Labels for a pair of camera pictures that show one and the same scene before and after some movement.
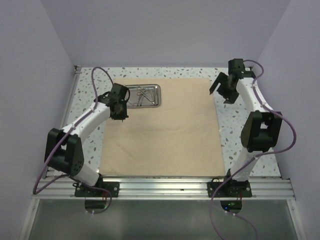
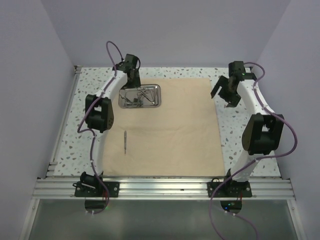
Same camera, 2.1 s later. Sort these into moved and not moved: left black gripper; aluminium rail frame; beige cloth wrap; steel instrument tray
Moved: left black gripper
Not moved: aluminium rail frame; steel instrument tray; beige cloth wrap
